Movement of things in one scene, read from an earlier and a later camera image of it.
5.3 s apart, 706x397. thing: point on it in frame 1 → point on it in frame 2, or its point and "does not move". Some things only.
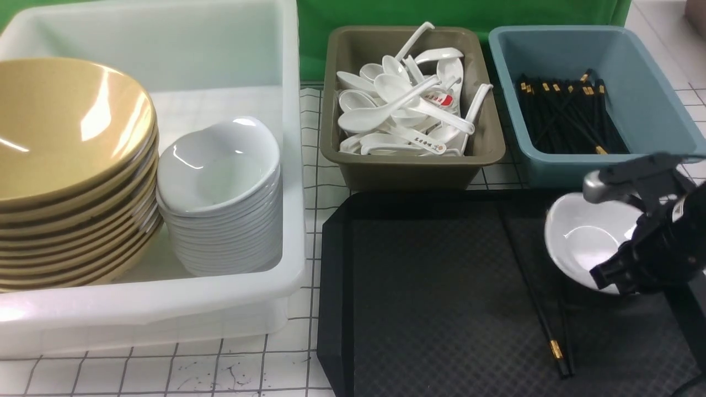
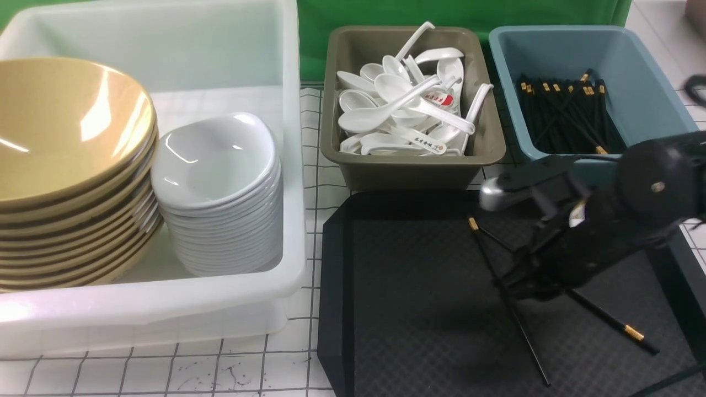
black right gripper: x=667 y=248 → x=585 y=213
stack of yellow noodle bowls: x=79 y=202 does not move
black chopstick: x=566 y=329 → x=601 y=312
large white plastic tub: x=199 y=62 does not move
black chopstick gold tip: x=557 y=354 → x=476 y=231
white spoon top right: x=439 y=54 does not move
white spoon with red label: x=450 y=75 does not move
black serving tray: x=459 y=294 does not move
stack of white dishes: x=219 y=190 does not move
